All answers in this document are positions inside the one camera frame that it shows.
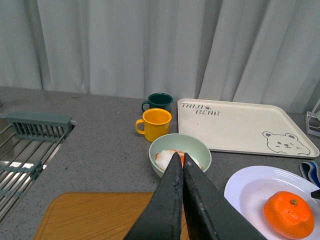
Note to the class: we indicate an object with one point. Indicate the orange mandarin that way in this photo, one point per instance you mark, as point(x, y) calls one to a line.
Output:
point(289, 215)

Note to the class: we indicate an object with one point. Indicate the sink drying rack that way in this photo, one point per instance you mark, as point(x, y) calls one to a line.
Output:
point(28, 141)

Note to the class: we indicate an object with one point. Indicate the white cup rack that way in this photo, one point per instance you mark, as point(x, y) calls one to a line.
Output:
point(312, 120)

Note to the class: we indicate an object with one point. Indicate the yellow mug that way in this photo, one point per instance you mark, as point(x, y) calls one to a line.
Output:
point(155, 123)

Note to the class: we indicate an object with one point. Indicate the grey curtain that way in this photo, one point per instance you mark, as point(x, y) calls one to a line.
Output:
point(250, 51)

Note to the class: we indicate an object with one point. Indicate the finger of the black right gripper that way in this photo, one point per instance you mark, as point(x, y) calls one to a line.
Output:
point(315, 194)

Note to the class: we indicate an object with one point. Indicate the white plate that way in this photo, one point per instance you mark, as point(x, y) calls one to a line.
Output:
point(249, 188)

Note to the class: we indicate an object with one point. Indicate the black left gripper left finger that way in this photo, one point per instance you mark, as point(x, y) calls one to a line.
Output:
point(162, 217)

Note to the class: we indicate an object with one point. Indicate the wooden cutting board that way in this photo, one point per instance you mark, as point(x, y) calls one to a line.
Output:
point(92, 215)

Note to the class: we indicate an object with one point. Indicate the grey blue cloth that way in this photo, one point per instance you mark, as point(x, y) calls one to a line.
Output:
point(310, 170)

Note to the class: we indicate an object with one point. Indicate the cream bear tray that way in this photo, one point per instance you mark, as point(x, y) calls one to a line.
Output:
point(243, 128)

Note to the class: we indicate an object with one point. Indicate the peeled fruit piece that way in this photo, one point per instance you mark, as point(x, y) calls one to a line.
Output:
point(163, 158)

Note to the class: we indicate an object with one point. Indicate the light green bowl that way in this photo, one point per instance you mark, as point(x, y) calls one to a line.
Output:
point(183, 143)

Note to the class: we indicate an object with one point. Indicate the dark green mug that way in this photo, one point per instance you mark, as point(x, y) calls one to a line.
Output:
point(158, 100)

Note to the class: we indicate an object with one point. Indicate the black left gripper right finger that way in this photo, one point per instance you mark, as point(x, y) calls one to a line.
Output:
point(208, 214)

